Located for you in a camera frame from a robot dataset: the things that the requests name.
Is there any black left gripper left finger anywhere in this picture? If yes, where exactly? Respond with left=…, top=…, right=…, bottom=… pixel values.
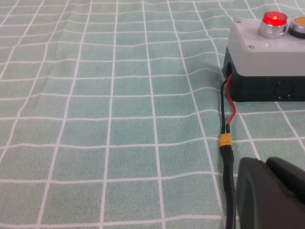
left=234, top=156, right=305, bottom=229

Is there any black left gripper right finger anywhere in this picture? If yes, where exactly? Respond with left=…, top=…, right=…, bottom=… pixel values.
left=265, top=156, right=305, bottom=206

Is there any grey black button control box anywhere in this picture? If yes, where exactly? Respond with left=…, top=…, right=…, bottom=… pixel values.
left=222, top=18, right=305, bottom=103

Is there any yellow round push button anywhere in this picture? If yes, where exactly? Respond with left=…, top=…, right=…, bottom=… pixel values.
left=287, top=16, right=305, bottom=40

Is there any red illuminated push button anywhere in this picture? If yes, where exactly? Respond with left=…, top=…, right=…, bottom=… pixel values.
left=258, top=10, right=289, bottom=39

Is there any green white checked tablecloth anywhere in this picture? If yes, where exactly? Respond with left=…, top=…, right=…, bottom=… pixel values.
left=0, top=0, right=305, bottom=229

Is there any black sheathed cable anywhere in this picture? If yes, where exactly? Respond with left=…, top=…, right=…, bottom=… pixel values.
left=220, top=146, right=238, bottom=229

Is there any yellow cable connector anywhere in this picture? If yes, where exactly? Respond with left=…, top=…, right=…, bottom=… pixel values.
left=219, top=134, right=232, bottom=148

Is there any thin red wire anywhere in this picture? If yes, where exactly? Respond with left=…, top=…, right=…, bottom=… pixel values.
left=225, top=73, right=238, bottom=135

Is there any thin black wire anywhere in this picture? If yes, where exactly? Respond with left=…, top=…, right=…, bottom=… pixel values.
left=219, top=78, right=233, bottom=135

